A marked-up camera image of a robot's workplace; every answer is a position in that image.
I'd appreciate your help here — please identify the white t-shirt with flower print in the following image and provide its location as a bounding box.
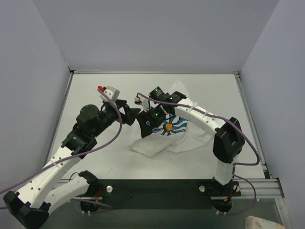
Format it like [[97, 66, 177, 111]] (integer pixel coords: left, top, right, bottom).
[[129, 114, 212, 158]]

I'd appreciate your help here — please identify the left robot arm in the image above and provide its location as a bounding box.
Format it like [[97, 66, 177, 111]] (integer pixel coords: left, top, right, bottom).
[[3, 100, 141, 229]]

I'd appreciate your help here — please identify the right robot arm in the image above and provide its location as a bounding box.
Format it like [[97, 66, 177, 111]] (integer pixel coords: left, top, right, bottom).
[[131, 87, 245, 186]]

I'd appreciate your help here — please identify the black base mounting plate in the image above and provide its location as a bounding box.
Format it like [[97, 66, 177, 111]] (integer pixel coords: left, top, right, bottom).
[[77, 179, 241, 210]]

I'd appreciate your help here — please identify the beige object at corner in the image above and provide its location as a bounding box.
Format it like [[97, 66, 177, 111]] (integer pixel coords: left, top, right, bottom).
[[245, 216, 285, 229]]

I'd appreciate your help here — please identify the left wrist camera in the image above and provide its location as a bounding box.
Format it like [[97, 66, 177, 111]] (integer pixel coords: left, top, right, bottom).
[[97, 86, 120, 102]]

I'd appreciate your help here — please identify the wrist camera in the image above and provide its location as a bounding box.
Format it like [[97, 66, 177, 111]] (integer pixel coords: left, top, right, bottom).
[[134, 95, 150, 112], [97, 86, 120, 102]]

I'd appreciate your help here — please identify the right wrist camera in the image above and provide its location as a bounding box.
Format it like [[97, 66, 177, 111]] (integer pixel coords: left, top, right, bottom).
[[134, 95, 150, 112]]

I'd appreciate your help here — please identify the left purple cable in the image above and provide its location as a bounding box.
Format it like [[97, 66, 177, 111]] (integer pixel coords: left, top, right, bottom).
[[0, 92, 123, 213]]

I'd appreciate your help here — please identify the aluminium frame rail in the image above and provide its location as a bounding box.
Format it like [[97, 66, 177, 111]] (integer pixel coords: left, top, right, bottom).
[[234, 71, 285, 198]]

